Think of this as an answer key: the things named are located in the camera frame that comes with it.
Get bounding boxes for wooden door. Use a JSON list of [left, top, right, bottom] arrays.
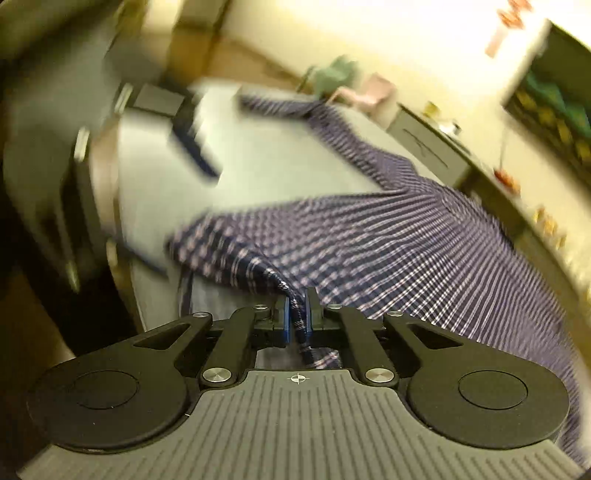
[[154, 0, 232, 88]]

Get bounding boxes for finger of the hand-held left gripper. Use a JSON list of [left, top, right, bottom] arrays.
[[131, 83, 223, 180], [107, 235, 169, 278]]

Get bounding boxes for gold ornament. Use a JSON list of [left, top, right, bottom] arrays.
[[532, 207, 568, 247]]

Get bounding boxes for pink plastic chair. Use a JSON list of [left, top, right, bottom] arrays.
[[331, 75, 394, 112]]

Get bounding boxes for green plastic chair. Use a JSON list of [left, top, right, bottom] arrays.
[[305, 54, 360, 101]]

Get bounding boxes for blue plaid shirt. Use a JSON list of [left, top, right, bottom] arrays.
[[166, 92, 591, 467]]

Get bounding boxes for grey bed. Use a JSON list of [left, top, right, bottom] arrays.
[[92, 80, 583, 370]]

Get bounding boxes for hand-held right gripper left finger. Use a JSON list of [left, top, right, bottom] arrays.
[[133, 294, 293, 387]]

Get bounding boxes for long grey media cabinet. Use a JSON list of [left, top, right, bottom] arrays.
[[387, 102, 583, 278]]

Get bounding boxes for red wall decoration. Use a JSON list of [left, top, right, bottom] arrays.
[[484, 0, 534, 60]]

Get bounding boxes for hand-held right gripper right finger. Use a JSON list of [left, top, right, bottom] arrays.
[[303, 287, 463, 385]]

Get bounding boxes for orange red ornament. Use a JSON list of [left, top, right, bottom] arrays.
[[493, 167, 522, 191]]

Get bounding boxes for wall television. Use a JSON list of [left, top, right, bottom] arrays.
[[502, 18, 591, 178]]

